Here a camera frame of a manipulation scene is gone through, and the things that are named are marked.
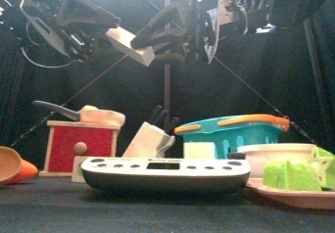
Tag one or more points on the white toy rice block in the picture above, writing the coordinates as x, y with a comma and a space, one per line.
141, 56

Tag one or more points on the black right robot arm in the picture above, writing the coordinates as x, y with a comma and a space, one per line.
301, 5

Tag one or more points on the red wooden toy stove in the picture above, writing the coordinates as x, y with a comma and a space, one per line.
94, 145

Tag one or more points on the yellow toy food piece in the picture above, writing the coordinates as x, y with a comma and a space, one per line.
90, 107

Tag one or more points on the white toy knife block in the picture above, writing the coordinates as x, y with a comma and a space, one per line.
149, 144

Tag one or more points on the white foam cube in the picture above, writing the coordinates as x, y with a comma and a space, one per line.
200, 150

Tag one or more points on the white black toy appliance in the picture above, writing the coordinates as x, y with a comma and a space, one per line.
166, 175

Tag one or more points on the white cup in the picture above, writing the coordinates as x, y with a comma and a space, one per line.
270, 155

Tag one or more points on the small beige wooden block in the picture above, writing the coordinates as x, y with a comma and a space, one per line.
78, 170

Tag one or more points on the wooden bowl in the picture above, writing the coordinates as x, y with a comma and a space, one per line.
7, 165

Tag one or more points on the green toy lettuce wedge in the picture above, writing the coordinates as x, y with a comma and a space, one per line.
290, 177

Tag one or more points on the green white toy vegetable slice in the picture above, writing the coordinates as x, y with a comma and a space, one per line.
325, 166

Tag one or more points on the pink plate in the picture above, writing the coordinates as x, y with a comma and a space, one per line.
297, 198

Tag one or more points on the vertical metal frame pole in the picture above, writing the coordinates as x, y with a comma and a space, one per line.
168, 86

